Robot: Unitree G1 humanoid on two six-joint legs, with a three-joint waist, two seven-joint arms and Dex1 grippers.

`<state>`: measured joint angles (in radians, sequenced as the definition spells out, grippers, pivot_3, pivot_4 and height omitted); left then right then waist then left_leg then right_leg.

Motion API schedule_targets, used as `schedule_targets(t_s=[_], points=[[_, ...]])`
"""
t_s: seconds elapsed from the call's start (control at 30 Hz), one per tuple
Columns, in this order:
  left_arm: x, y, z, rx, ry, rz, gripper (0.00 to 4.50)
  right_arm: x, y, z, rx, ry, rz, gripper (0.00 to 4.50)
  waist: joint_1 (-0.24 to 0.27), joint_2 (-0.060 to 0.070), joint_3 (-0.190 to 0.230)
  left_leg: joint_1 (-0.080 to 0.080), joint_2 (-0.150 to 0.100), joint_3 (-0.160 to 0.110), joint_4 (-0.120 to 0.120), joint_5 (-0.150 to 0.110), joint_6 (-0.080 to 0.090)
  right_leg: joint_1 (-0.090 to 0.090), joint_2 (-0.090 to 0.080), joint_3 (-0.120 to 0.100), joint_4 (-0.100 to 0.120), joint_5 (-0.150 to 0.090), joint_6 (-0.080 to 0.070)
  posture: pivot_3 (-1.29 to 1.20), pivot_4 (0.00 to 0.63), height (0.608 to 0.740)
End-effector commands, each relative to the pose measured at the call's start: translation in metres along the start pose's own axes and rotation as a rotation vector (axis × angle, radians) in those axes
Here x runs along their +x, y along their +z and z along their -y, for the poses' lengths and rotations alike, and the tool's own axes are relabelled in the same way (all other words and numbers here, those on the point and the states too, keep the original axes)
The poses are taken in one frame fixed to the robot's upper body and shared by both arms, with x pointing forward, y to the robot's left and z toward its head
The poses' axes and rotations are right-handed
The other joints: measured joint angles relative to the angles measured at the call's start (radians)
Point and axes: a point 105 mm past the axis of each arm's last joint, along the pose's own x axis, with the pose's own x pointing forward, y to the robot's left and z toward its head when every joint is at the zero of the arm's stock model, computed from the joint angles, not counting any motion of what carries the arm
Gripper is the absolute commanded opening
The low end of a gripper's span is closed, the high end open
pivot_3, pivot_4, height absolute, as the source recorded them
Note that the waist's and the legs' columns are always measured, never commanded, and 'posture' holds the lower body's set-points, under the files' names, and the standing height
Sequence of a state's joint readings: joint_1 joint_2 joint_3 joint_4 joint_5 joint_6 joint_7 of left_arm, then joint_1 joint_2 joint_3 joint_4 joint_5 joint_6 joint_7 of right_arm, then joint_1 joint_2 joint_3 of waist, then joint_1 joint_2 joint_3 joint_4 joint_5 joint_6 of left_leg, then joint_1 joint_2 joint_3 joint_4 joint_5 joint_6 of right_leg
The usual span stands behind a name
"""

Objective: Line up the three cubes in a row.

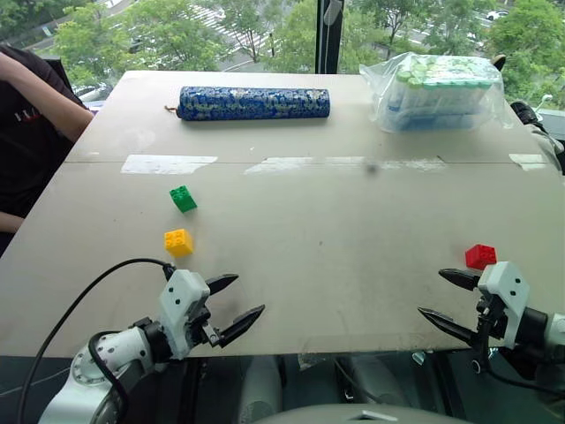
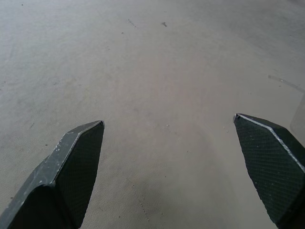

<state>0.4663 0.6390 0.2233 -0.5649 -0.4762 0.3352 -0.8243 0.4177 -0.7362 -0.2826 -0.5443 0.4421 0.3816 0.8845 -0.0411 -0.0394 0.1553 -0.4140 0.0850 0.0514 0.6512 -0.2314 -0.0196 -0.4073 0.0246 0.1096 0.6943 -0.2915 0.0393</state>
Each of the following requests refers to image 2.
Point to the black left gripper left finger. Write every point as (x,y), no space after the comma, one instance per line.
(71,171)

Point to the clear plastic object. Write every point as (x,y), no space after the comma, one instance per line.
(299,114)

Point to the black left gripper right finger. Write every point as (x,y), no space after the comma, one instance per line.
(267,167)

